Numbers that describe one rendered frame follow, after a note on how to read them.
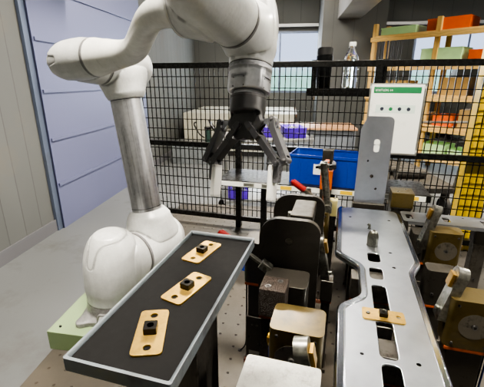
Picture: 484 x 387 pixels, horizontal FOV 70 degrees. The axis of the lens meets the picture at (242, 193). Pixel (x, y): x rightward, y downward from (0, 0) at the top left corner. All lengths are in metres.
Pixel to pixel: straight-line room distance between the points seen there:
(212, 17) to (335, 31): 7.14
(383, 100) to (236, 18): 1.14
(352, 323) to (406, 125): 1.11
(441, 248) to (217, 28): 0.89
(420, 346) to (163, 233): 0.82
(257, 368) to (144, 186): 0.82
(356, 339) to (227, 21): 0.62
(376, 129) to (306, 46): 7.47
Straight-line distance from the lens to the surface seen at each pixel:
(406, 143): 1.72
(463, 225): 1.40
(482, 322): 0.89
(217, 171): 0.75
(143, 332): 0.49
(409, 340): 0.78
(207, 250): 0.66
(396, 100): 1.69
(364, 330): 0.77
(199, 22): 0.62
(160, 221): 1.21
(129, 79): 1.17
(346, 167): 1.52
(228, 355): 1.12
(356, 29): 7.77
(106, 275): 1.10
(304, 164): 1.54
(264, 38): 0.72
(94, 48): 1.02
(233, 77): 0.72
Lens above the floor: 1.47
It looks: 18 degrees down
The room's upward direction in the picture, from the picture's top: straight up
